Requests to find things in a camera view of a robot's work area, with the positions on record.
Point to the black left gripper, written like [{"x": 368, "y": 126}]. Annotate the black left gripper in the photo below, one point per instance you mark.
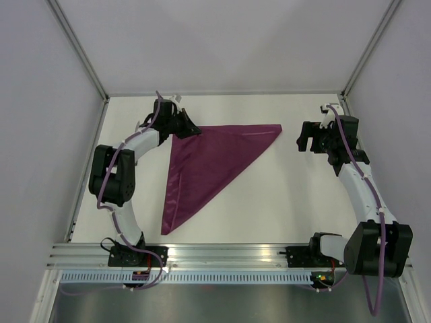
[{"x": 190, "y": 129}]

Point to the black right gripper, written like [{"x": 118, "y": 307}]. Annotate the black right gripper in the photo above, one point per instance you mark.
[{"x": 309, "y": 129}]

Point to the purple cloth napkin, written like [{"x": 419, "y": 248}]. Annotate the purple cloth napkin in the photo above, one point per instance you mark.
[{"x": 202, "y": 166}]

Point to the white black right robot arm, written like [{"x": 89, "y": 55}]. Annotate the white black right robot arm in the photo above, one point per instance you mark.
[{"x": 379, "y": 241}]

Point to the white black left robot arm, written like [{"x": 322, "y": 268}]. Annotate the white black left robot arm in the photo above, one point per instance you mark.
[{"x": 112, "y": 177}]

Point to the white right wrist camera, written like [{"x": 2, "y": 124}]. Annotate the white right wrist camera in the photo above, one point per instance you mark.
[{"x": 328, "y": 110}]

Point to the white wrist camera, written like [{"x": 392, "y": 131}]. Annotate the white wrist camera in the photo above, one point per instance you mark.
[
  {"x": 175, "y": 99},
  {"x": 328, "y": 110}
]

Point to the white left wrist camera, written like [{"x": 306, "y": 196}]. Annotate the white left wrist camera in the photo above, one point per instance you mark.
[{"x": 175, "y": 99}]

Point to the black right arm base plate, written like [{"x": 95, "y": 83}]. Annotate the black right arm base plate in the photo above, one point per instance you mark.
[{"x": 304, "y": 257}]

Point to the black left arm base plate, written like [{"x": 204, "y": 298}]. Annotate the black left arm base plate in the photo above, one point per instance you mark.
[{"x": 122, "y": 256}]

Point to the aluminium right frame post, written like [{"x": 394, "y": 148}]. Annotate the aluminium right frame post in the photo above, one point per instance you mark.
[{"x": 372, "y": 44}]

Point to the aluminium frame post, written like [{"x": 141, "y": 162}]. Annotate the aluminium frame post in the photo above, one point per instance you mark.
[
  {"x": 65, "y": 25},
  {"x": 372, "y": 44}
]

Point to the aluminium left frame post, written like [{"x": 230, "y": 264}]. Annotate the aluminium left frame post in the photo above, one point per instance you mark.
[{"x": 65, "y": 25}]

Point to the white slotted cable duct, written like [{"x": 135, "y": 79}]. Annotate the white slotted cable duct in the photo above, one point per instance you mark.
[{"x": 190, "y": 277}]

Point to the aluminium front rail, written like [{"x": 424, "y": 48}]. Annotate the aluminium front rail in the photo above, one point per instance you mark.
[{"x": 196, "y": 257}]

